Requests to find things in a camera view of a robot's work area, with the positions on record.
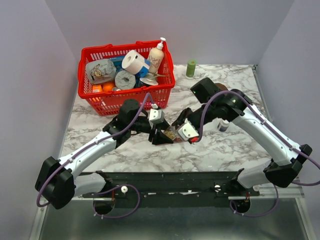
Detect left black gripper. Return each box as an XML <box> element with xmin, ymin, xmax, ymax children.
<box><xmin>129</xmin><ymin>118</ymin><xmax>175</xmax><ymax>146</ymax></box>

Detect clear pill bottle yellow pills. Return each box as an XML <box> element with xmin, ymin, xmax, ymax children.
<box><xmin>163</xmin><ymin>126</ymin><xmax>180</xmax><ymax>142</ymax></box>

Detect green lid of bottle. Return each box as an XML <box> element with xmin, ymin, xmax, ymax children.
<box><xmin>185</xmin><ymin>59</ymin><xmax>197</xmax><ymax>78</ymax></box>

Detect red weekly pill organizer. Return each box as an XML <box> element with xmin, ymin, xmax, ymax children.
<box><xmin>173</xmin><ymin>136</ymin><xmax>191</xmax><ymax>143</ymax></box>

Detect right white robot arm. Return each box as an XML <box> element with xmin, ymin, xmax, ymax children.
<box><xmin>171</xmin><ymin>77</ymin><xmax>312</xmax><ymax>196</ymax></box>

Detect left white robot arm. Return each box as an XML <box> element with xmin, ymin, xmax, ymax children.
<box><xmin>35</xmin><ymin>99</ymin><xmax>172</xmax><ymax>210</ymax></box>

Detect white small pill bottle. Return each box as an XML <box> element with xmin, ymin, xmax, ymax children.
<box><xmin>217</xmin><ymin>119</ymin><xmax>230</xmax><ymax>132</ymax></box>

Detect beige jar brown lid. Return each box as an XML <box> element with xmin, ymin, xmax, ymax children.
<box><xmin>215</xmin><ymin>83</ymin><xmax>228</xmax><ymax>91</ymax></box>

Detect silver tin can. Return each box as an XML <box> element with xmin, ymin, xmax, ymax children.
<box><xmin>139</xmin><ymin>72</ymin><xmax>165</xmax><ymax>87</ymax></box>

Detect cream pump lotion bottle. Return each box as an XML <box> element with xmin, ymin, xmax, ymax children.
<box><xmin>147</xmin><ymin>37</ymin><xmax>166</xmax><ymax>74</ymax></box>

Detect grey toilet paper roll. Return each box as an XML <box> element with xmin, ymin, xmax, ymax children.
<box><xmin>114</xmin><ymin>70</ymin><xmax>136</xmax><ymax>90</ymax></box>

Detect orange fruit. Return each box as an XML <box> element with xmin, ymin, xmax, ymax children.
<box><xmin>102</xmin><ymin>81</ymin><xmax>116</xmax><ymax>92</ymax></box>

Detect white toilet paper roll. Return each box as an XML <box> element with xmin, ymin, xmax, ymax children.
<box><xmin>121</xmin><ymin>50</ymin><xmax>150</xmax><ymax>77</ymax></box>

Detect red plastic shopping basket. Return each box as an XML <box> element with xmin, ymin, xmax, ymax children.
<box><xmin>77</xmin><ymin>40</ymin><xmax>176</xmax><ymax>117</ymax></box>

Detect orange small box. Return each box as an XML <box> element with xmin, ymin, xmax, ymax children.
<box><xmin>92</xmin><ymin>84</ymin><xmax>103</xmax><ymax>93</ymax></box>

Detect blue package in basket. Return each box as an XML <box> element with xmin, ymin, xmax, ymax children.
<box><xmin>113</xmin><ymin>55</ymin><xmax>150</xmax><ymax>90</ymax></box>

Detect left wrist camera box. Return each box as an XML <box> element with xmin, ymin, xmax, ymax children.
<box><xmin>148</xmin><ymin>108</ymin><xmax>165</xmax><ymax>125</ymax></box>

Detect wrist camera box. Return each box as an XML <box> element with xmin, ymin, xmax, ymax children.
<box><xmin>176</xmin><ymin>119</ymin><xmax>199</xmax><ymax>140</ymax></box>
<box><xmin>148</xmin><ymin>108</ymin><xmax>165</xmax><ymax>125</ymax></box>

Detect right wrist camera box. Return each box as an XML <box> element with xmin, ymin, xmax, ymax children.
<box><xmin>176</xmin><ymin>119</ymin><xmax>199</xmax><ymax>140</ymax></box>

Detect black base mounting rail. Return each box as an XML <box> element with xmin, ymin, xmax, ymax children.
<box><xmin>84</xmin><ymin>171</ymin><xmax>260</xmax><ymax>208</ymax></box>

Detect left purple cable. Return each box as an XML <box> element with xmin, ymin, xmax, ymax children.
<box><xmin>36</xmin><ymin>92</ymin><xmax>160</xmax><ymax>219</ymax></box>

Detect purple cable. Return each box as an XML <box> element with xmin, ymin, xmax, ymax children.
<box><xmin>192</xmin><ymin>89</ymin><xmax>320</xmax><ymax>217</ymax></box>
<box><xmin>36</xmin><ymin>92</ymin><xmax>160</xmax><ymax>219</ymax></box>

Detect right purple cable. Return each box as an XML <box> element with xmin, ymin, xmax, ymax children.
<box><xmin>192</xmin><ymin>89</ymin><xmax>320</xmax><ymax>217</ymax></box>

